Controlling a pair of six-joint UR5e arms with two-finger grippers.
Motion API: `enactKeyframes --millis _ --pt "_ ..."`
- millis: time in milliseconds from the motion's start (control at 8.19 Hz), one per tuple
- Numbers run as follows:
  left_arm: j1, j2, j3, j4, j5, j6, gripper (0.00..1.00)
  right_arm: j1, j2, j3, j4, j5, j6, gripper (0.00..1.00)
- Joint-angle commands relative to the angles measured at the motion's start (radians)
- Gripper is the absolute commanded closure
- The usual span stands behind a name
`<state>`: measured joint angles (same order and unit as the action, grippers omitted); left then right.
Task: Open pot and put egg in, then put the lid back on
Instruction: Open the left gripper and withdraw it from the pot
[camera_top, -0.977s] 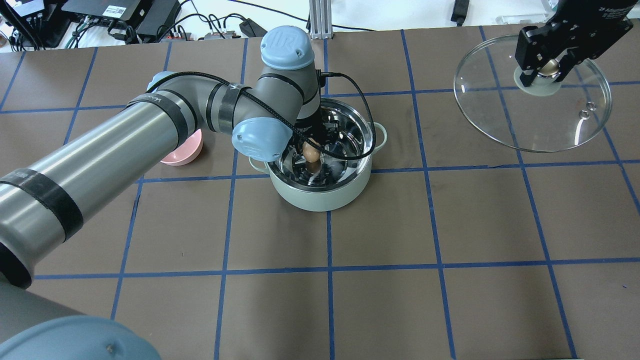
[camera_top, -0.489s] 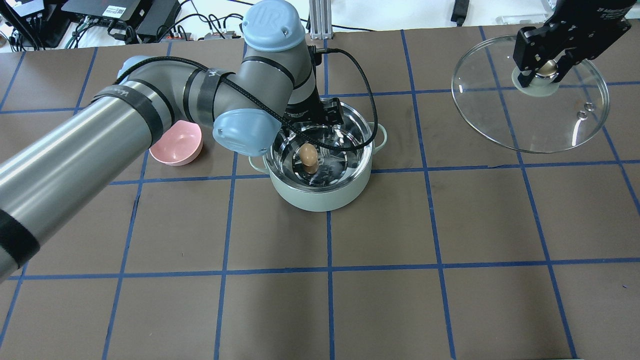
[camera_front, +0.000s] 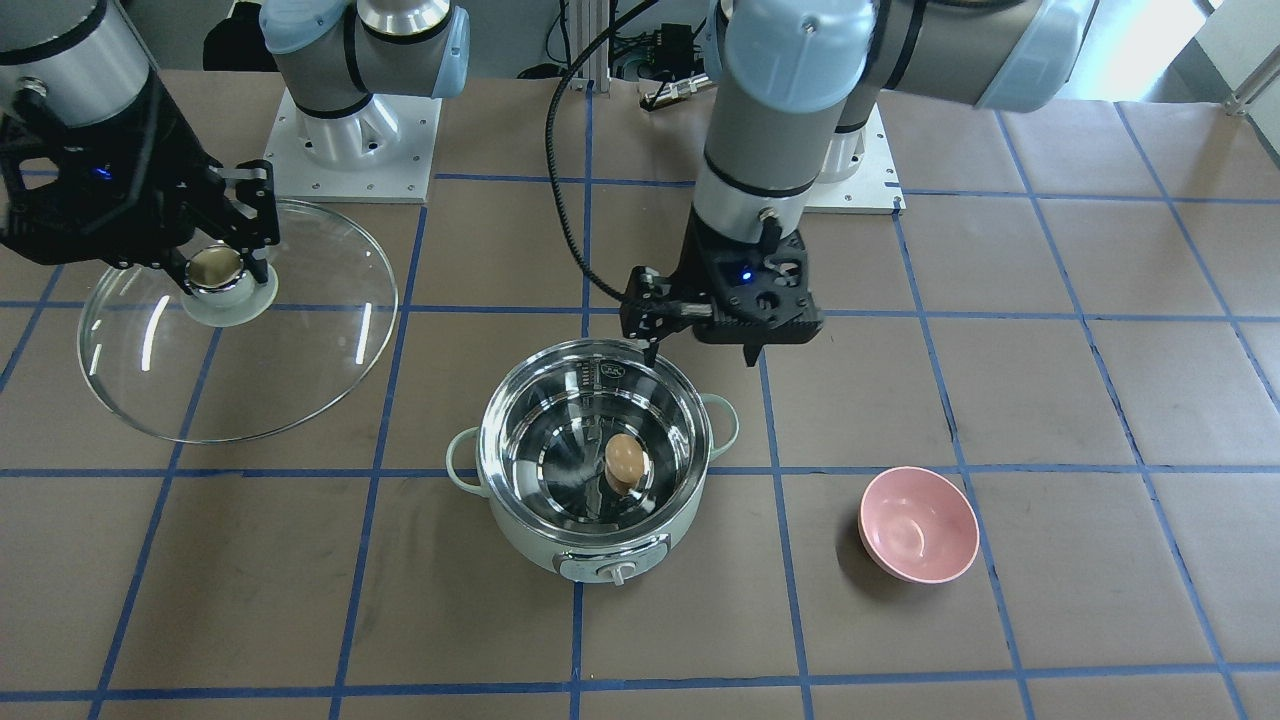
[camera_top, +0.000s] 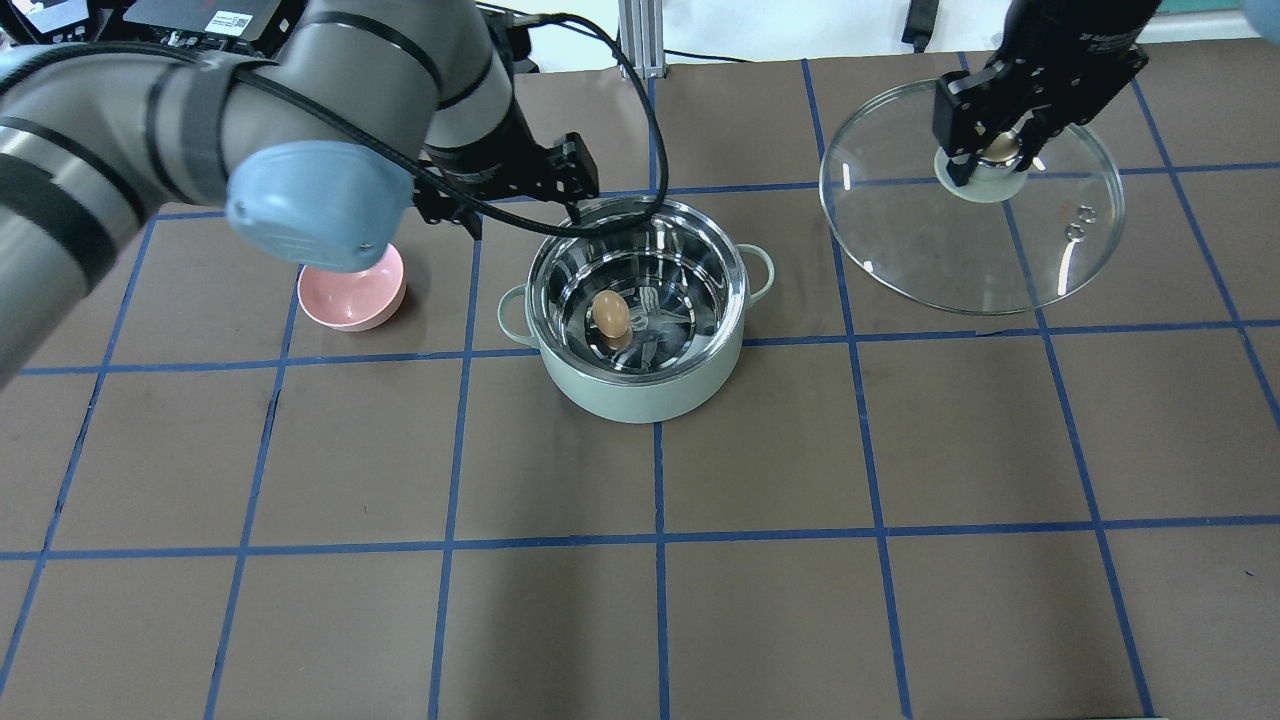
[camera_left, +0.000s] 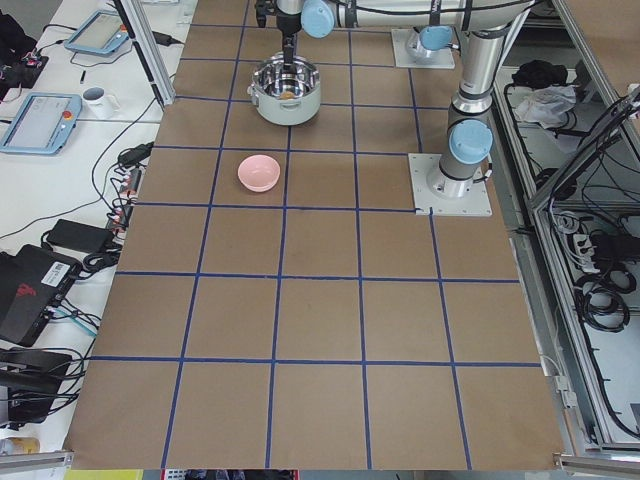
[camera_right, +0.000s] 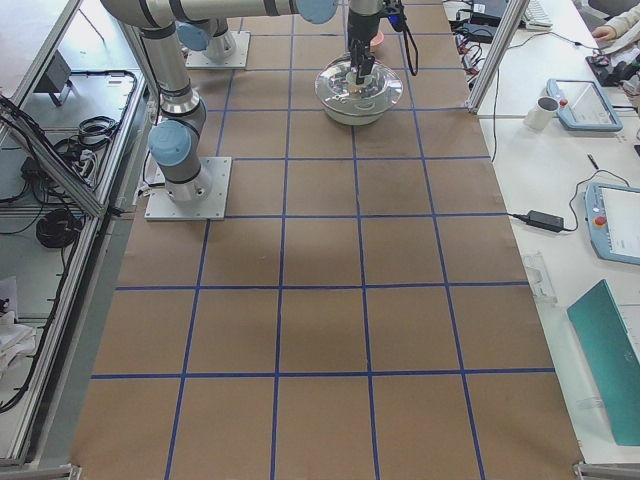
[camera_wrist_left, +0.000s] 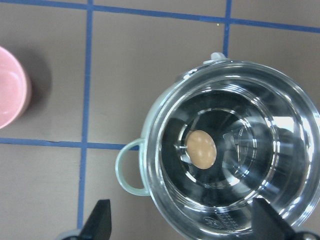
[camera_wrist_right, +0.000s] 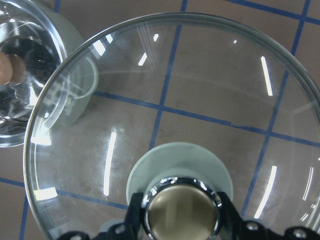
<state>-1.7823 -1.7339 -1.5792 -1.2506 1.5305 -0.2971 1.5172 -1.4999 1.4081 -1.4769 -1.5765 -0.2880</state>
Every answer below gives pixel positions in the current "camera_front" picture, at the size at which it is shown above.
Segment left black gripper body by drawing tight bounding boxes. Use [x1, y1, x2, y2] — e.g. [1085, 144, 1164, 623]
[669, 208, 824, 347]

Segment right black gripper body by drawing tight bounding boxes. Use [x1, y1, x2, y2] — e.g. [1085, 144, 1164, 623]
[3, 73, 224, 269]

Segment glass pot lid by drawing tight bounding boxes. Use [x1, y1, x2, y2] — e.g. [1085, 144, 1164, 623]
[77, 200, 399, 445]

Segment brown egg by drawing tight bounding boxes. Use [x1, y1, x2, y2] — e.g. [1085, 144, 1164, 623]
[605, 433, 648, 488]

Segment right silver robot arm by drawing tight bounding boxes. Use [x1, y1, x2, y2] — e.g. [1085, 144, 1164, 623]
[1, 1, 471, 295]

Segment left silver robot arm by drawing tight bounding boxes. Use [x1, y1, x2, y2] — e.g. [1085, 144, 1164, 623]
[620, 1, 1096, 366]

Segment mint green electric pot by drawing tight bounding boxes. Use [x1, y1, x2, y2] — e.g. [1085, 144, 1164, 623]
[445, 338, 741, 585]

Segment pink bowl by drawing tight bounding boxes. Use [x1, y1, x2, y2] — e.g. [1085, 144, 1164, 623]
[858, 466, 980, 585]

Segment brown paper table cover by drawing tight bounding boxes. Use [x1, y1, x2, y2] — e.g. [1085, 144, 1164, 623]
[3, 79, 1277, 719]

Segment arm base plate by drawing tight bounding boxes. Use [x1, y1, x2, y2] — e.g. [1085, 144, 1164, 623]
[264, 94, 443, 205]
[805, 105, 906, 215]

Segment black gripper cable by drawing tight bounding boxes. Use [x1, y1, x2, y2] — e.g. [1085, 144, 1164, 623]
[544, 0, 663, 301]

